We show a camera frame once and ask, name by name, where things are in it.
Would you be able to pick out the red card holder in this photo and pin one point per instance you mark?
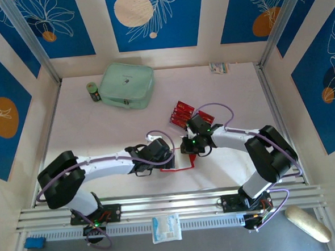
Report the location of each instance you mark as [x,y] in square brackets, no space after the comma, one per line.
[178,169]

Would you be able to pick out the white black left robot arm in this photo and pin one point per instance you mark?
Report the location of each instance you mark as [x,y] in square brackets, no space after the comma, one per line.
[107,164]

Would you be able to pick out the white blue wipes packet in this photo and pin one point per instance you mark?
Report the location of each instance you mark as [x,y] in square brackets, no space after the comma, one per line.
[165,228]

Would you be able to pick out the small printed packets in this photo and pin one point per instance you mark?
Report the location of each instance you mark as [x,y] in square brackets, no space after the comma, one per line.
[218,68]

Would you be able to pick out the mint green zip pouch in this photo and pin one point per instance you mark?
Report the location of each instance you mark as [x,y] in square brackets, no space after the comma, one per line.
[128,82]

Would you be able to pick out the black base connector block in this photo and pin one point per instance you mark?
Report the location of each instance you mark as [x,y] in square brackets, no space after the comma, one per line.
[91,235]
[251,222]

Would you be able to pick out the black bottle green lid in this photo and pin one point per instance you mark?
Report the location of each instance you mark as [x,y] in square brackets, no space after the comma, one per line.
[93,91]

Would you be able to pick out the blue sponge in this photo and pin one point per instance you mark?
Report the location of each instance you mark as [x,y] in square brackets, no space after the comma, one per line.
[34,243]

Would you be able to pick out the beige bread roll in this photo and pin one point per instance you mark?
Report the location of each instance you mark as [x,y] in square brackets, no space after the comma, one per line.
[307,223]

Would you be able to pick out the aluminium mounting rail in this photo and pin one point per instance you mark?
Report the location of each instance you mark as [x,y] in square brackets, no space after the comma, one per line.
[172,205]

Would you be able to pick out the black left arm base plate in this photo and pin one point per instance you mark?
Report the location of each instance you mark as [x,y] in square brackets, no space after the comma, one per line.
[113,212]

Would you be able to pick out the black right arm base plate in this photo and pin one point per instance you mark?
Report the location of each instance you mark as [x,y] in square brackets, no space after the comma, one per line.
[229,204]

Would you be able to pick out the aluminium table side rail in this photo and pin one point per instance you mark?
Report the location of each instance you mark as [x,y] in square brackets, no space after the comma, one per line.
[275,116]
[50,129]

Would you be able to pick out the aluminium frame post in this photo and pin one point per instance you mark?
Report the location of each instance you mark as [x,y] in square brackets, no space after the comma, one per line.
[28,37]
[280,19]

